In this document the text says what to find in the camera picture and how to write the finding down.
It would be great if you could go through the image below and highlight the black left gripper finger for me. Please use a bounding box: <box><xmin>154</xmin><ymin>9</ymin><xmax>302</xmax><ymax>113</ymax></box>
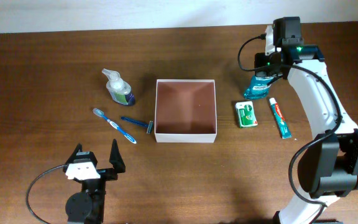
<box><xmin>109</xmin><ymin>139</ymin><xmax>126</xmax><ymax>173</ymax></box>
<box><xmin>65</xmin><ymin>143</ymin><xmax>82</xmax><ymax>164</ymax></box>

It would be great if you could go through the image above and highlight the teal mouthwash bottle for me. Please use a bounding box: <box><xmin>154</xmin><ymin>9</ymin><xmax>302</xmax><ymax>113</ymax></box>
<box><xmin>244</xmin><ymin>75</ymin><xmax>273</xmax><ymax>100</ymax></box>

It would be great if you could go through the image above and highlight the green white soap bar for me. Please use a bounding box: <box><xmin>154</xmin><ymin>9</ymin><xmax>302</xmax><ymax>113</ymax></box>
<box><xmin>235</xmin><ymin>101</ymin><xmax>258</xmax><ymax>128</ymax></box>

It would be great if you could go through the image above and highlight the toothpaste tube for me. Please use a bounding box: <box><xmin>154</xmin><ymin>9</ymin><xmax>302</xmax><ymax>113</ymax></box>
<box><xmin>268</xmin><ymin>98</ymin><xmax>292</xmax><ymax>139</ymax></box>

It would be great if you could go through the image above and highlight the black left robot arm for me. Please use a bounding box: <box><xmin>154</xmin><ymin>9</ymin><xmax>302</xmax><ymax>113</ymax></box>
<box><xmin>63</xmin><ymin>139</ymin><xmax>126</xmax><ymax>224</ymax></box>

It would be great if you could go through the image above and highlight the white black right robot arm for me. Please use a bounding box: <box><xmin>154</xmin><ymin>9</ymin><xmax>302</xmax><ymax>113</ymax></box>
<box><xmin>255</xmin><ymin>17</ymin><xmax>358</xmax><ymax>223</ymax></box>

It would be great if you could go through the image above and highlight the blue white toothbrush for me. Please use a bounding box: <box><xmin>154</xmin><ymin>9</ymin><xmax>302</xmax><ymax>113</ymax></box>
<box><xmin>93</xmin><ymin>108</ymin><xmax>137</xmax><ymax>144</ymax></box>

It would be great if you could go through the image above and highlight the blue disposable razor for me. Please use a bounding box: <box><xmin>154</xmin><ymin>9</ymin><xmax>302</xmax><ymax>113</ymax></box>
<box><xmin>121</xmin><ymin>116</ymin><xmax>154</xmax><ymax>134</ymax></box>

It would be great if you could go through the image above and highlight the clear foam soap dispenser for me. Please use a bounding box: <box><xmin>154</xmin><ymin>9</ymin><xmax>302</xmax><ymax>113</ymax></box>
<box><xmin>102</xmin><ymin>68</ymin><xmax>135</xmax><ymax>106</ymax></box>

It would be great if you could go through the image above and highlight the white cardboard box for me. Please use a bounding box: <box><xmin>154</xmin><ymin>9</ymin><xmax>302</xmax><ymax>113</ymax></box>
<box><xmin>154</xmin><ymin>79</ymin><xmax>218</xmax><ymax>143</ymax></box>

